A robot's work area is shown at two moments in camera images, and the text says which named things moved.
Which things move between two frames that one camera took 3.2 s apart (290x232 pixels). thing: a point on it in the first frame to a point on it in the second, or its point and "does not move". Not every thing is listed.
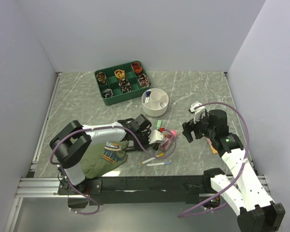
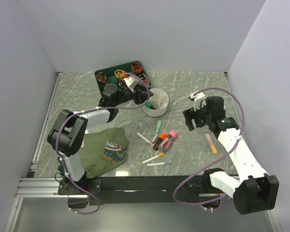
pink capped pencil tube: [168, 140] does not move
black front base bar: [138, 190] does not move
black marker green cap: [129, 149] to [148, 105]
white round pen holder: [155, 102] does not move
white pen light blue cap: [159, 164] does not move
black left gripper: [147, 132] to [142, 96]
